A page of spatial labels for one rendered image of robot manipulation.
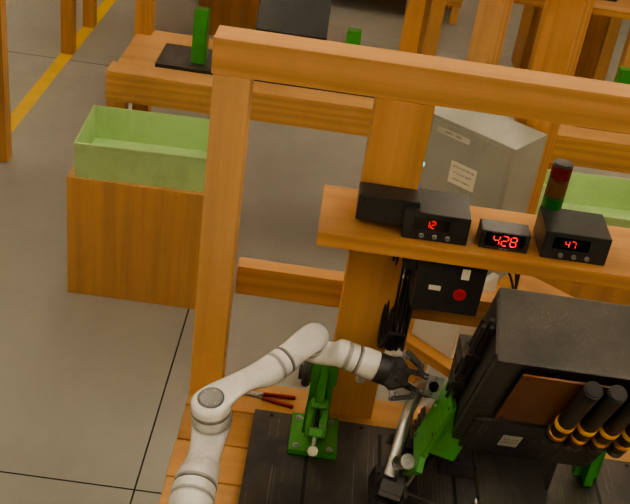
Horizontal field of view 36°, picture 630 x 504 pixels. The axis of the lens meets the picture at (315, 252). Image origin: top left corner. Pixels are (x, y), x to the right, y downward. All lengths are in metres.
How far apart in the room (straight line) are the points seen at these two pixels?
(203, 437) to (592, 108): 1.16
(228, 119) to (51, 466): 1.91
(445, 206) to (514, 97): 0.31
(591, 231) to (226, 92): 0.93
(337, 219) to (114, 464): 1.79
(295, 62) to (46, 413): 2.23
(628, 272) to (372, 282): 0.64
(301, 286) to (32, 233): 2.74
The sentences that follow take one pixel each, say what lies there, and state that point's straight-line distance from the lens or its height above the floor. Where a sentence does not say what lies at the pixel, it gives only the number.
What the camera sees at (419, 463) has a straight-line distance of 2.40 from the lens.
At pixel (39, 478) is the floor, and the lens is 3.83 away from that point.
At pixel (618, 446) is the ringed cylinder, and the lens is 2.24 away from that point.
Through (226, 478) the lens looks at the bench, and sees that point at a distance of 2.59.
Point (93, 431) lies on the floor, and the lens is 4.00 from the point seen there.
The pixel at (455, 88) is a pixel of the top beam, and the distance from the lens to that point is 2.30.
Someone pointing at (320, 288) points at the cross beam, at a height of 1.24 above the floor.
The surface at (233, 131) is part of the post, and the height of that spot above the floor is 1.71.
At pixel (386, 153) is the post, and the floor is 1.71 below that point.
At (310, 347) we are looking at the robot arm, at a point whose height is 1.33.
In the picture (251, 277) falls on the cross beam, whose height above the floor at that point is 1.24.
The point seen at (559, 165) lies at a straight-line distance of 2.44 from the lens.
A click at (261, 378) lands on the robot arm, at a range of 2.23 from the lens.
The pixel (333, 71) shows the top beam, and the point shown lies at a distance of 2.28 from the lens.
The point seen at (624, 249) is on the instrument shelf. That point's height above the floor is 1.54.
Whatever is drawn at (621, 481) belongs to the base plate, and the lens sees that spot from 2.86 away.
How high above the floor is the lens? 2.71
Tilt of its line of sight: 31 degrees down
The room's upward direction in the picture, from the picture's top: 8 degrees clockwise
